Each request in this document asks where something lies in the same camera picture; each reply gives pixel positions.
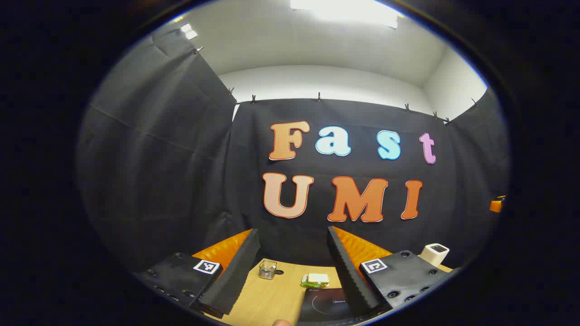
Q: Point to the metal mesh holder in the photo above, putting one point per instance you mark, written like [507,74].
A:
[267,270]

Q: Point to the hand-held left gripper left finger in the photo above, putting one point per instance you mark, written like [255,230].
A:
[235,271]

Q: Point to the large ceiling light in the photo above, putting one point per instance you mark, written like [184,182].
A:
[349,11]

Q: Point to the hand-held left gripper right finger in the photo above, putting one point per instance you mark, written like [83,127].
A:
[349,271]

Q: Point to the black backdrop cloth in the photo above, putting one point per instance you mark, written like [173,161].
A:
[181,158]

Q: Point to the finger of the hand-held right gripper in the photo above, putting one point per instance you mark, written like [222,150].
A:
[496,206]

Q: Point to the sandwich with lettuce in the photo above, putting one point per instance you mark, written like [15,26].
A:
[316,279]

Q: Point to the small ceiling light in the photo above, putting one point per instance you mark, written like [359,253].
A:
[189,31]

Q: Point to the row of black cloth clips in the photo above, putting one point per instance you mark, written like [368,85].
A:
[319,96]

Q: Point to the white box appliance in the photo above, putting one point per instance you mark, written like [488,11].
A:
[434,254]

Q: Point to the black induction cooktop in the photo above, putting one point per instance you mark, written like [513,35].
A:
[324,305]

